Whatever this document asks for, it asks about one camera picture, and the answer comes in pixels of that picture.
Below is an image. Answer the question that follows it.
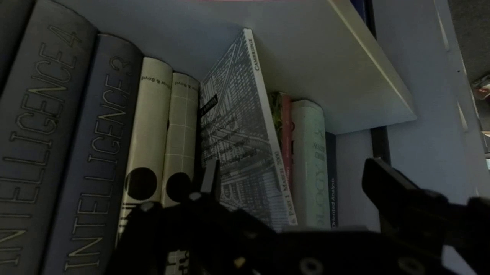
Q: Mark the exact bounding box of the grey Intelligence volume 3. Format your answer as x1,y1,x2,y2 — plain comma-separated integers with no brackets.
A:
42,32,143,275

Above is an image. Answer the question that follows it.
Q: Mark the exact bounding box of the red spined green book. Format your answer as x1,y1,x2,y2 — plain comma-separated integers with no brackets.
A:
267,90,295,196

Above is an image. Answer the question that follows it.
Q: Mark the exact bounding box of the dark blue book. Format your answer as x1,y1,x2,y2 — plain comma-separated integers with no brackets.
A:
350,0,376,37

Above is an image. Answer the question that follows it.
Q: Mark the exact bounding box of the thin white book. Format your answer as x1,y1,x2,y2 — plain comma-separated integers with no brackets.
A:
197,28,298,234

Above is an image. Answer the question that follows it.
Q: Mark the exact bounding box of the pale teal book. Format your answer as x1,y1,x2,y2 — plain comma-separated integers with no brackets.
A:
289,98,333,231

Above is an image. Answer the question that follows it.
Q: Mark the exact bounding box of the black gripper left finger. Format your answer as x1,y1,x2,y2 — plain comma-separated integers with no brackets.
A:
105,158,280,275

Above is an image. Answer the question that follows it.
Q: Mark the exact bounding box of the cream book with black dot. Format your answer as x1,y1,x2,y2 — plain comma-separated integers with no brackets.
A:
116,55,174,242
160,71,201,205

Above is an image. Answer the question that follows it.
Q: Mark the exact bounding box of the slate blue slim book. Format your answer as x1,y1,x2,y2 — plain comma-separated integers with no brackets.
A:
324,132,339,229

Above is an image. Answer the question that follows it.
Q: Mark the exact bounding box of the grey Intelligence volume 4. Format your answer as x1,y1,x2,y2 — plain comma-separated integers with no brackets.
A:
0,0,97,275

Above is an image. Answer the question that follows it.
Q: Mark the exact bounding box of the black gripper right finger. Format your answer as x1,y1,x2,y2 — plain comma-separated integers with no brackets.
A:
359,156,490,275

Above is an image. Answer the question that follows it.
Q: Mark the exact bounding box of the grey metal bookcase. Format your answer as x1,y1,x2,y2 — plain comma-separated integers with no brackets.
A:
0,0,490,275

